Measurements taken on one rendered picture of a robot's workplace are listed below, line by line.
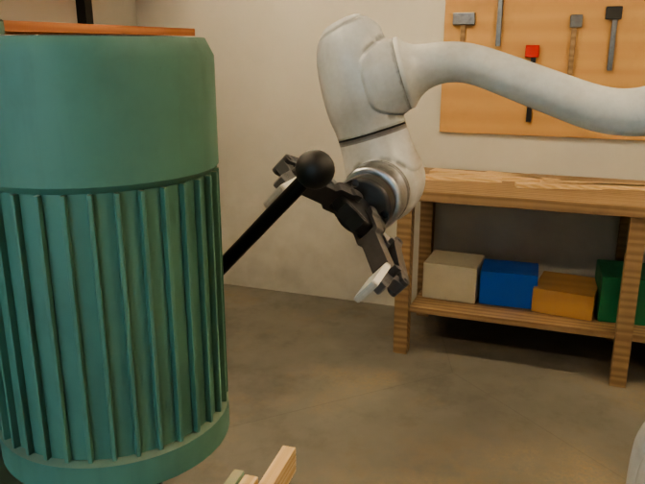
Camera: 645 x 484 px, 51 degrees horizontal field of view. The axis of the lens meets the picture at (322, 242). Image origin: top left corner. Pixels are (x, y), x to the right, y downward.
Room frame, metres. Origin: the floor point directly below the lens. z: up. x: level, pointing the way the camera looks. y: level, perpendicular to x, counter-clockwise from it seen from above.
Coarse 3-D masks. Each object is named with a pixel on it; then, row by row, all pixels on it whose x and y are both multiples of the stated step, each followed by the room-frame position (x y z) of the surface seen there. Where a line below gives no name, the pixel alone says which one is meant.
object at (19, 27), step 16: (80, 0) 3.87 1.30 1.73; (80, 16) 3.87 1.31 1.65; (16, 32) 2.86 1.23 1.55; (32, 32) 2.86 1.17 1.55; (48, 32) 2.91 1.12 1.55; (64, 32) 3.00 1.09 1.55; (80, 32) 3.09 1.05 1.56; (96, 32) 3.19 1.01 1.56; (112, 32) 3.30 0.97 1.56; (128, 32) 3.42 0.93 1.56; (144, 32) 3.54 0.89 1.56; (160, 32) 3.68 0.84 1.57; (176, 32) 3.82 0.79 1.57; (192, 32) 3.97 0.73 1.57
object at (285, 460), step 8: (288, 448) 0.86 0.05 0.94; (280, 456) 0.84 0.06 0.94; (288, 456) 0.84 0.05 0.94; (272, 464) 0.82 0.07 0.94; (280, 464) 0.82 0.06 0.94; (288, 464) 0.83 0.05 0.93; (272, 472) 0.80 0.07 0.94; (280, 472) 0.80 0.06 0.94; (288, 472) 0.83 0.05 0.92; (264, 480) 0.79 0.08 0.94; (272, 480) 0.79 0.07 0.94; (280, 480) 0.80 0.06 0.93; (288, 480) 0.83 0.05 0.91
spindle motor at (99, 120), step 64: (0, 64) 0.41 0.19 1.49; (64, 64) 0.40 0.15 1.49; (128, 64) 0.42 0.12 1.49; (192, 64) 0.45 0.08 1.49; (0, 128) 0.41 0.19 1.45; (64, 128) 0.40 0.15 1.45; (128, 128) 0.42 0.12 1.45; (192, 128) 0.45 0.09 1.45; (0, 192) 0.42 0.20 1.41; (64, 192) 0.41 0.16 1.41; (128, 192) 0.42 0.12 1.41; (192, 192) 0.46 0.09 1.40; (0, 256) 0.41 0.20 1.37; (64, 256) 0.41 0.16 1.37; (128, 256) 0.42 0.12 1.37; (192, 256) 0.45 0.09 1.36; (0, 320) 0.42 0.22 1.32; (64, 320) 0.41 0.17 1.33; (128, 320) 0.41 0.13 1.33; (192, 320) 0.44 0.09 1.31; (0, 384) 0.43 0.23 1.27; (64, 384) 0.41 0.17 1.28; (128, 384) 0.41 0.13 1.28; (192, 384) 0.44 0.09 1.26; (64, 448) 0.40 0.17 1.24; (128, 448) 0.41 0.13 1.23; (192, 448) 0.44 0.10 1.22
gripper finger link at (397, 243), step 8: (400, 240) 0.81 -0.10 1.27; (392, 248) 0.78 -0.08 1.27; (400, 248) 0.79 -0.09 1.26; (392, 256) 0.77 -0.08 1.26; (400, 256) 0.77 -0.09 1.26; (400, 264) 0.75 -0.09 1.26; (400, 272) 0.73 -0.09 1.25; (400, 280) 0.72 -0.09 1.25; (408, 280) 0.72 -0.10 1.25; (400, 288) 0.72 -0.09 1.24; (392, 296) 0.72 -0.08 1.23
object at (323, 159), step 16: (304, 160) 0.58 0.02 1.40; (320, 160) 0.57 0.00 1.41; (304, 176) 0.57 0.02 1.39; (320, 176) 0.57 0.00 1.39; (288, 192) 0.59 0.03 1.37; (272, 208) 0.59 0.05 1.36; (256, 224) 0.60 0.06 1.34; (272, 224) 0.60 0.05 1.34; (240, 240) 0.60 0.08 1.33; (256, 240) 0.60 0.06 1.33; (224, 256) 0.61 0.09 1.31; (240, 256) 0.61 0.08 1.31; (224, 272) 0.61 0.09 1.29
